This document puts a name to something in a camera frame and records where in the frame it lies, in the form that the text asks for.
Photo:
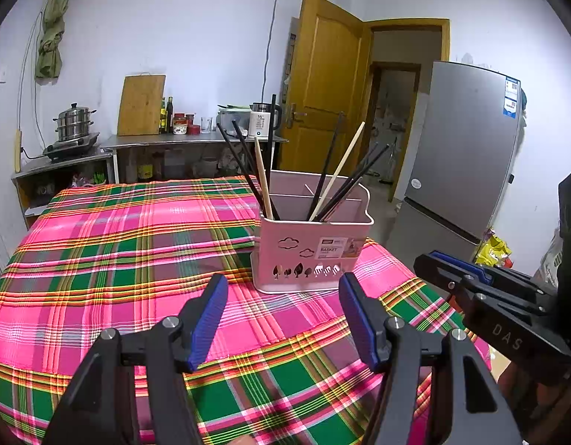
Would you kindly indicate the yellow door frame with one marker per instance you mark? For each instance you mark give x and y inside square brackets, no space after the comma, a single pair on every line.
[405,24]

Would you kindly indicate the pink utensil basket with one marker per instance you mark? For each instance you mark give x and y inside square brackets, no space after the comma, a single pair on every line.
[271,236]

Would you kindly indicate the green tied curtain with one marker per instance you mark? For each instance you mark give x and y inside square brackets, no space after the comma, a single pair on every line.
[51,41]

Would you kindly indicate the silver refrigerator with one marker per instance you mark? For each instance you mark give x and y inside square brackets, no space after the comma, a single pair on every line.
[456,148]

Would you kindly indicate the yellow snack bag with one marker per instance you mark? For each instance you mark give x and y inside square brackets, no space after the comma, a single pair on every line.
[491,252]

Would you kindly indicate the person's right hand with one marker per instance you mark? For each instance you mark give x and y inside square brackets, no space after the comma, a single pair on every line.
[521,394]

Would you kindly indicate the yellow container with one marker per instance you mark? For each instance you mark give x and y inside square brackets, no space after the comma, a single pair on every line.
[145,172]

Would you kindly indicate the steel steamer pot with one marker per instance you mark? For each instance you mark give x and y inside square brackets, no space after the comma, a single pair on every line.
[74,123]

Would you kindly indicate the black induction cooker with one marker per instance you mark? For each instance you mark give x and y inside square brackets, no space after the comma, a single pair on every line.
[72,149]

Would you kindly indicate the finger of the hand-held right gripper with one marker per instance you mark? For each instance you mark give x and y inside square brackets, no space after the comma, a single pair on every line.
[461,266]
[436,271]

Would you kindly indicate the bundle of black chopsticks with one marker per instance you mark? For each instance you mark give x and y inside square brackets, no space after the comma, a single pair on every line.
[238,162]

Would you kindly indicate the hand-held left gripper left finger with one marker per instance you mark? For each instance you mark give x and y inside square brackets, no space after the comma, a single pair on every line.
[206,320]

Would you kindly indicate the red lidded labelled jar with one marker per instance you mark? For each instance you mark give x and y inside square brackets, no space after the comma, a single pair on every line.
[180,126]

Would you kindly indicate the red cup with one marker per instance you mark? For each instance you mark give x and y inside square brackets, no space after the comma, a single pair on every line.
[194,129]

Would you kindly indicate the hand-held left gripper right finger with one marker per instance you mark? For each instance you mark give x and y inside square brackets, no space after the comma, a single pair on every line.
[359,320]

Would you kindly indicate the wooden cutting board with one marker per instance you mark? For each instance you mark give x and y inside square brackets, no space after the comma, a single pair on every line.
[141,106]

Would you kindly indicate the yellowed power strip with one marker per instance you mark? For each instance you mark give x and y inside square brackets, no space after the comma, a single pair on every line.
[18,150]

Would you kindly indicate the pink green plaid tablecloth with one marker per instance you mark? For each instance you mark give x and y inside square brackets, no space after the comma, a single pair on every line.
[128,250]

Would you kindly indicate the white electric kettle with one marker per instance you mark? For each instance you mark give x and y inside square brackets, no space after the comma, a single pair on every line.
[260,123]

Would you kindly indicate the low wooden cabinet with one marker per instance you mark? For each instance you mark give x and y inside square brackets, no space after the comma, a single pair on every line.
[35,169]

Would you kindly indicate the small red jar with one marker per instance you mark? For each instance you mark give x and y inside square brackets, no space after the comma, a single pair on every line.
[190,119]

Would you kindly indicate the round white magnet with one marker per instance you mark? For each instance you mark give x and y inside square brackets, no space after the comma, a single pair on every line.
[416,184]

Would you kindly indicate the yellow wooden door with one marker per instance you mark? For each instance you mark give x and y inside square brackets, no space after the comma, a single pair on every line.
[327,79]

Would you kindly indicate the grey dish container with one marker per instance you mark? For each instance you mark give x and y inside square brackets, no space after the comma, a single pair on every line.
[232,120]

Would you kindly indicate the clear drinking glass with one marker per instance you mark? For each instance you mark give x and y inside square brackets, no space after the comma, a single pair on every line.
[206,125]

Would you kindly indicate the steel kitchen table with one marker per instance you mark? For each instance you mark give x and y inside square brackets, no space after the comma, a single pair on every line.
[174,140]

